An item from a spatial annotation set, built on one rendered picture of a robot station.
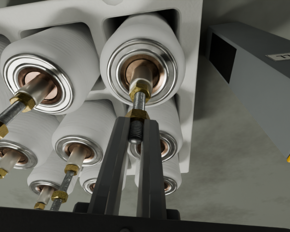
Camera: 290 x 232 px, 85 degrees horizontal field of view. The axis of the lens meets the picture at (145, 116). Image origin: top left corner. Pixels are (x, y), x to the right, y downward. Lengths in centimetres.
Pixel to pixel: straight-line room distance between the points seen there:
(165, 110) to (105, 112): 11
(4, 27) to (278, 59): 34
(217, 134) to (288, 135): 44
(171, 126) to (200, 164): 54
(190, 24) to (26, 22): 21
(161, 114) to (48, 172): 27
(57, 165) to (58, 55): 26
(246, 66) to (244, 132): 43
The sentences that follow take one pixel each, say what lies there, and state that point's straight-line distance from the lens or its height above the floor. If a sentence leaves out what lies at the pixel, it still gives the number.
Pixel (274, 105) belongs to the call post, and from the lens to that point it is 22.
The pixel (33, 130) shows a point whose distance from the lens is 33.
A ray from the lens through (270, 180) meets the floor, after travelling 101.
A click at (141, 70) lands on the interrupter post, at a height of 26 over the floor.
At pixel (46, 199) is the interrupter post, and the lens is 41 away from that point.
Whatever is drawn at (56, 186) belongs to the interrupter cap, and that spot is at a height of 25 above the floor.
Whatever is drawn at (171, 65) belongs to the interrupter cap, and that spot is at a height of 25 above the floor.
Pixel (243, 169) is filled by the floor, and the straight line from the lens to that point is 86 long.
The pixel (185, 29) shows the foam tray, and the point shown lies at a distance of 24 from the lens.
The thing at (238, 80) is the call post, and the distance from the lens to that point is 28.
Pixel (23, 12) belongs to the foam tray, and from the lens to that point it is 28.
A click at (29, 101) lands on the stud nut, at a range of 19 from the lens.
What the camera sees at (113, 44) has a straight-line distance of 17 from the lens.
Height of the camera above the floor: 41
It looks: 51 degrees down
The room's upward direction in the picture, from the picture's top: 177 degrees counter-clockwise
